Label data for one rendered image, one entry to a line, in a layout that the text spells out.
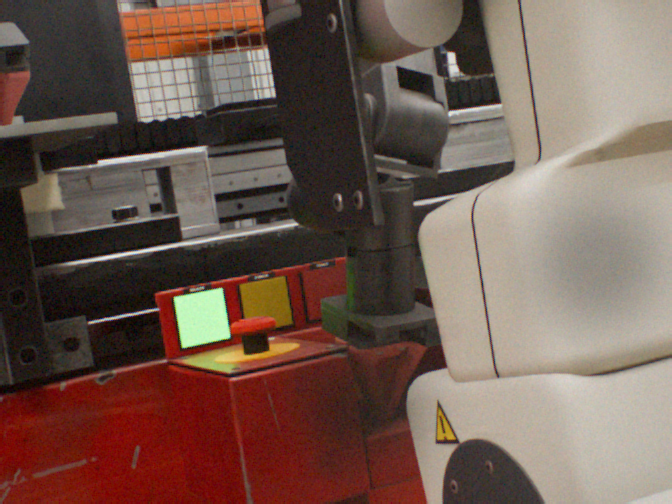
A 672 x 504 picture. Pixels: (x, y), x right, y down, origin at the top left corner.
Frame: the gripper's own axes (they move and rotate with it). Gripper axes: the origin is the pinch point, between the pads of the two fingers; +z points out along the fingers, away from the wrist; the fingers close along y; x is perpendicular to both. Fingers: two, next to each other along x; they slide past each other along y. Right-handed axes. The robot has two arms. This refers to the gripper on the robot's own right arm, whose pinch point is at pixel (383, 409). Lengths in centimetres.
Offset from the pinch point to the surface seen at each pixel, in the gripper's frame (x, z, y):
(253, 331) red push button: 10.5, -8.0, 2.9
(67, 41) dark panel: -3, -27, 97
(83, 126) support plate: 19.2, -24.2, 16.7
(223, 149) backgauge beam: -13, -13, 64
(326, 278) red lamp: -1.6, -8.6, 12.8
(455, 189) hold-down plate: -28.3, -11.3, 31.2
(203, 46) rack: -86, -14, 248
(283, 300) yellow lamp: 3.0, -7.2, 12.6
